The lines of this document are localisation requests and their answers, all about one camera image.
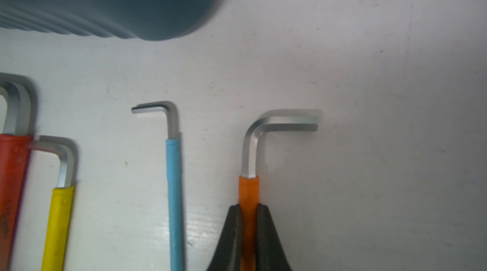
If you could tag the blue hex key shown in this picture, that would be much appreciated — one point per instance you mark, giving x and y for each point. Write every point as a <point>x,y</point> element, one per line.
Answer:
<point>174,180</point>

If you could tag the yellow hex key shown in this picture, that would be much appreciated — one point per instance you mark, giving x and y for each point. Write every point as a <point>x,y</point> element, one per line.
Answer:
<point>61,200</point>

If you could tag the orange hex key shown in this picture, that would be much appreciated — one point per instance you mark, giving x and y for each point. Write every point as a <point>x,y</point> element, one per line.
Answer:
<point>248,184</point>

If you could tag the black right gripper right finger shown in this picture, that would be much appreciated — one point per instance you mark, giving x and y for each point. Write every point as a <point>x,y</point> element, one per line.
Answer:
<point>270,254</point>

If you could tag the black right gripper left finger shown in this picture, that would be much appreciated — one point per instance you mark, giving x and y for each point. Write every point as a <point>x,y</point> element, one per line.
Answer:
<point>228,252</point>

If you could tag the red hex key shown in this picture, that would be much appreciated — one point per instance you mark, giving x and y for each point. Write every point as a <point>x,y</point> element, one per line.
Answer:
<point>16,135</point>

